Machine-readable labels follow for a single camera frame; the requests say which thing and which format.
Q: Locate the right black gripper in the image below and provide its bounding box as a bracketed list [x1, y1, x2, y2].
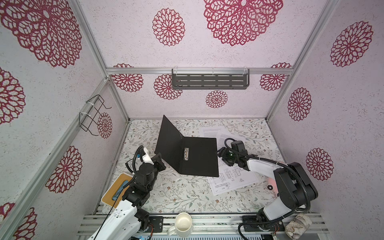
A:
[215, 146, 238, 166]

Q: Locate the red black file folder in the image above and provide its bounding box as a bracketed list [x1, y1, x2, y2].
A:
[155, 116, 219, 178]

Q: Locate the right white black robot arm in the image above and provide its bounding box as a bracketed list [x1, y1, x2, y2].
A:
[217, 139, 318, 240]

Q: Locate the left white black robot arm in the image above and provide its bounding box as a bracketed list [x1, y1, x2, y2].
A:
[89, 146, 166, 240]

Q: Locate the text printed paper sheet right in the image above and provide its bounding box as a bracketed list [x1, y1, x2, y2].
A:
[216, 130, 246, 149]

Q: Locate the text printed paper sheet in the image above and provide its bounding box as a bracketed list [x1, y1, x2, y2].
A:
[216, 130, 246, 149]
[199, 127, 224, 138]

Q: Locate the text printed paper sheet left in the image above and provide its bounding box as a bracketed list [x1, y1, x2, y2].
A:
[199, 127, 224, 138]

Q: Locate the technical drawing paper sheet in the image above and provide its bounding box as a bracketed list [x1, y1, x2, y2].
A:
[207, 165, 259, 196]

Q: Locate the wooden tray with white rim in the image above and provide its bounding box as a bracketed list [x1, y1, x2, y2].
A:
[101, 173, 133, 208]

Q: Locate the white ceramic mug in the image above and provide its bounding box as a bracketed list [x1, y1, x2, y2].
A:
[167, 213, 193, 238]

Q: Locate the pink plush toy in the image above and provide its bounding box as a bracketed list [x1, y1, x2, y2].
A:
[267, 178, 279, 198]

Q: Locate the marbled grey cup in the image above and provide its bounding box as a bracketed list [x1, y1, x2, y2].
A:
[285, 213, 313, 240]

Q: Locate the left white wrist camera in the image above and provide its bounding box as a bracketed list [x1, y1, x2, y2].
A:
[141, 148, 154, 165]

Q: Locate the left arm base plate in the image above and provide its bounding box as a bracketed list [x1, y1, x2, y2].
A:
[141, 216, 164, 233]

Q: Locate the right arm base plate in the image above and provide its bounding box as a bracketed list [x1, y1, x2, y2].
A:
[242, 215, 285, 232]

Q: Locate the black wire wall rack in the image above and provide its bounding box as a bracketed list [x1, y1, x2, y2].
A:
[78, 95, 112, 137]

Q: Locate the grey metal wall shelf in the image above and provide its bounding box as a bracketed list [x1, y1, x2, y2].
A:
[171, 69, 250, 90]

